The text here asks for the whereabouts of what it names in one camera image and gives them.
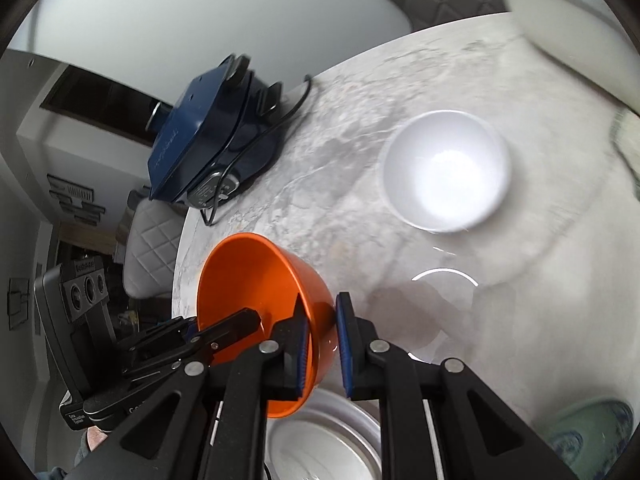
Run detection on blue green patterned bowl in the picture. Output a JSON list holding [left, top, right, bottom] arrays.
[[542, 397, 636, 480]]

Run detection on small white bowl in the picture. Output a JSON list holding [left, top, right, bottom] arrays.
[[382, 110, 513, 233]]

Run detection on beige quilted chair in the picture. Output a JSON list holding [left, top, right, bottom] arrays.
[[122, 197, 188, 298]]

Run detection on black power cable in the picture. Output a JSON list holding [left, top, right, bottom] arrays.
[[201, 74, 314, 226]]

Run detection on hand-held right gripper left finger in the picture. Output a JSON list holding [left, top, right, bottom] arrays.
[[65, 297, 312, 480]]

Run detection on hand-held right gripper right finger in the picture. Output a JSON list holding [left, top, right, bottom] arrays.
[[335, 291, 576, 480]]

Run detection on white wall switch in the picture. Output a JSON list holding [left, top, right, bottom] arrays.
[[6, 276, 32, 332]]

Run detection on wall picture frames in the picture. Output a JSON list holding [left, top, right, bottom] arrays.
[[46, 174, 107, 227]]

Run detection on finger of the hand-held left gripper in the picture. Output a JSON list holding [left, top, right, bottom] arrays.
[[117, 316, 199, 362], [124, 308, 262, 379]]

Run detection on white cloth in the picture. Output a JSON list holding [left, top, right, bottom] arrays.
[[607, 107, 640, 186]]

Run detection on blue electric cooker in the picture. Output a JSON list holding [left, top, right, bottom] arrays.
[[146, 54, 286, 209]]

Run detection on person's left hand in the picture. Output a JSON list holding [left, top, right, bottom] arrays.
[[79, 426, 112, 467]]

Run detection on deep white plate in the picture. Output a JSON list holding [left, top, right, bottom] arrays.
[[264, 389, 383, 480]]

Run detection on orange bowl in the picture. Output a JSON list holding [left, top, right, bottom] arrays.
[[196, 232, 337, 419]]

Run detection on white purple rice cooker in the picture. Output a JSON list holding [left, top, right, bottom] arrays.
[[492, 0, 640, 111]]

